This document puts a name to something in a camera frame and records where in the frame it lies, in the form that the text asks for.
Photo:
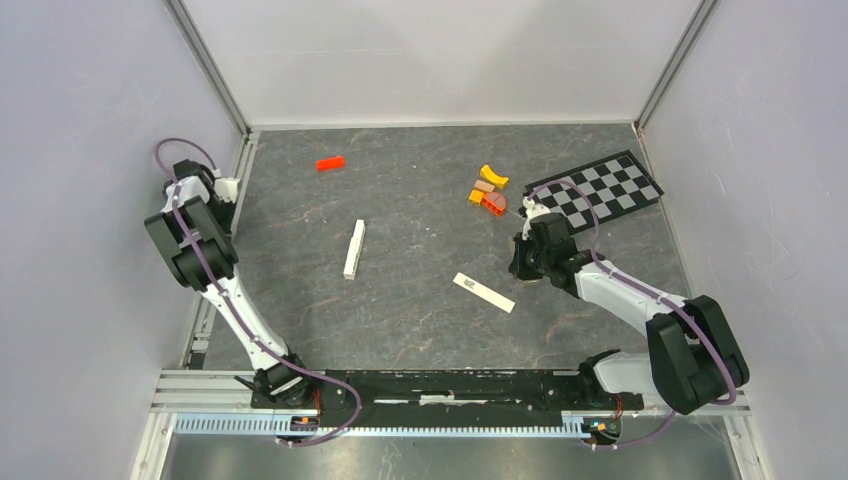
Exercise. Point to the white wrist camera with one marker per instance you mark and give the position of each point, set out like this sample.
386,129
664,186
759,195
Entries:
226,188
532,210

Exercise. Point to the left aluminium frame post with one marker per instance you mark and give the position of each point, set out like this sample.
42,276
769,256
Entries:
204,58

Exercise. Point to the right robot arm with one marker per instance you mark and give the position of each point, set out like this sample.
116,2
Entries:
693,357

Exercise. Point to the grey slotted cable duct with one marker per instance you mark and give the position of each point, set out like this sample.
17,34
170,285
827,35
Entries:
303,426

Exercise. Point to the orange semicircle block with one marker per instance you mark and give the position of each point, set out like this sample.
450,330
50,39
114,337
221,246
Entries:
495,203

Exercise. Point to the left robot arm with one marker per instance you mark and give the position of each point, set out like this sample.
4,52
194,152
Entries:
192,233

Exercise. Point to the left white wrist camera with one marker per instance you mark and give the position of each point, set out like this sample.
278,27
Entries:
226,188

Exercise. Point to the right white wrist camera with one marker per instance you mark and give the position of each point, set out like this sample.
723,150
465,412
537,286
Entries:
532,210

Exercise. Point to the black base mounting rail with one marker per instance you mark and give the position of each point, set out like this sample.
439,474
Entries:
449,398

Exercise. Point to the red rectangular block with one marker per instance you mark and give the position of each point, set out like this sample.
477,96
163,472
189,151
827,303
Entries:
330,163

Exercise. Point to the white stick remote cover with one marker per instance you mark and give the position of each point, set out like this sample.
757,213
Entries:
483,292

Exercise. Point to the yellow curved block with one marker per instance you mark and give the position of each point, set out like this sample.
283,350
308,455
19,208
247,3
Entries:
489,175

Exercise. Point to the yellow small block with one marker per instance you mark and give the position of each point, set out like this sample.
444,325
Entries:
476,196

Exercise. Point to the black white checkerboard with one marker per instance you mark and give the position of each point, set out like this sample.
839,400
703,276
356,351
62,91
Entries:
608,188

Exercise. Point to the right aluminium frame post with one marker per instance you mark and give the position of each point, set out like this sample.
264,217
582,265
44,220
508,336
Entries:
681,51

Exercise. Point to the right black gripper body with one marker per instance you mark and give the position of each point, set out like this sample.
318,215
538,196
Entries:
528,264

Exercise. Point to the aluminium frame post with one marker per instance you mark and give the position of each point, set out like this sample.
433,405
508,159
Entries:
681,51
204,58

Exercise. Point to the tan small block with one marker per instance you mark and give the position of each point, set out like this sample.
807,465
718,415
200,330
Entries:
484,186

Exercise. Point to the white and black stick remote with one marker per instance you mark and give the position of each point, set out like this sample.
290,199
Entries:
354,250

